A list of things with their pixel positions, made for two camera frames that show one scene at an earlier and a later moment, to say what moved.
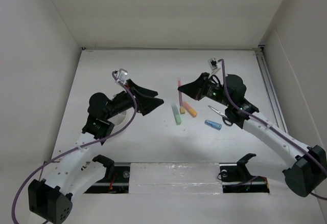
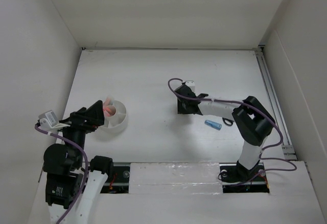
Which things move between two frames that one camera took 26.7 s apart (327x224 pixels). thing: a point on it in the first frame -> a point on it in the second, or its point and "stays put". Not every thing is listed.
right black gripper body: [213, 91] -> [181, 108]
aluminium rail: [276, 112] stays put
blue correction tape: [213, 125] stays put
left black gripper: [145, 103] -> [94, 116]
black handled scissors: [226, 119] stays put
